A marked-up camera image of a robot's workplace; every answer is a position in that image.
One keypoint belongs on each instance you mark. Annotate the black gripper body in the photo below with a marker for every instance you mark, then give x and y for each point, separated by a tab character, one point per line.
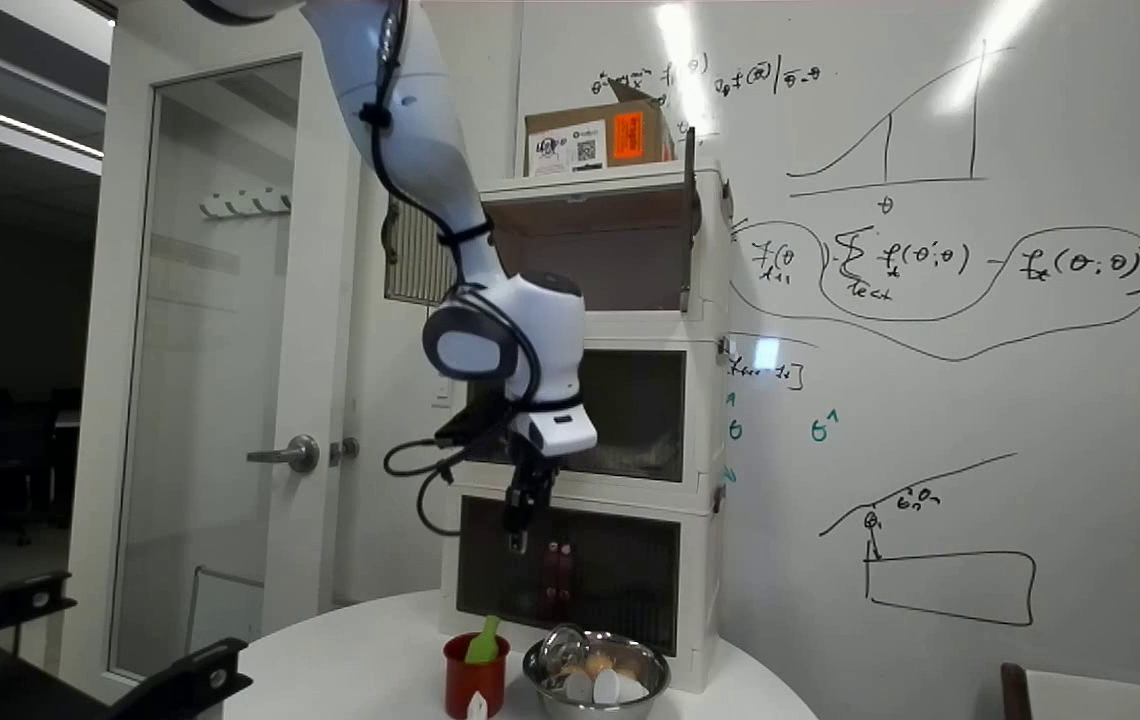
532	476

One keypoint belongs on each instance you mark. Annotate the silver metal bowl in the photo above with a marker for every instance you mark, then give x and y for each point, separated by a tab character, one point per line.
592	674

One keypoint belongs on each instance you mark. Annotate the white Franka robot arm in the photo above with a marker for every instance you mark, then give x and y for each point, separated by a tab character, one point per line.
512	332

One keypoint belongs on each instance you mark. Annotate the red bottle in cabinet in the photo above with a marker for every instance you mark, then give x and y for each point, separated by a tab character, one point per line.
563	579

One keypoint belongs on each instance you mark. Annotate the white three-tier cabinet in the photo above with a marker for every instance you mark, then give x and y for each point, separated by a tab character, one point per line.
651	533

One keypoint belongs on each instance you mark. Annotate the white object inside bowl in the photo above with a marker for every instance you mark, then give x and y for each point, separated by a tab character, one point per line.
602	681

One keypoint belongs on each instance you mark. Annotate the tinted open cabinet door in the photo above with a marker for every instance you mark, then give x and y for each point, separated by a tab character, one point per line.
408	263

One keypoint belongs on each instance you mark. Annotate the green item in cup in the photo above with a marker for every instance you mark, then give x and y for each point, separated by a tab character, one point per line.
484	640

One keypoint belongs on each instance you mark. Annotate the silver door lock knob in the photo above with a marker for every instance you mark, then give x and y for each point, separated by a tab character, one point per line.
347	449

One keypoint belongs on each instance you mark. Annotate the white framed glass door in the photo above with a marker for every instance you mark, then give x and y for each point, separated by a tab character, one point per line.
213	402

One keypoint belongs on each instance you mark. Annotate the cardboard box with orange label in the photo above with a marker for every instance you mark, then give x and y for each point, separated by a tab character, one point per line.
592	143

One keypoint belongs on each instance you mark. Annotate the black chair armrest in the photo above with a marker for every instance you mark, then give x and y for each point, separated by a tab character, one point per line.
2	604
180	681

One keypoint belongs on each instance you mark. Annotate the white coat hook rack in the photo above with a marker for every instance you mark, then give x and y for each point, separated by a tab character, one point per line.
247	204

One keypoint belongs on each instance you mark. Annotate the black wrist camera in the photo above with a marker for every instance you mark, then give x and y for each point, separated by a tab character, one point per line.
474	433

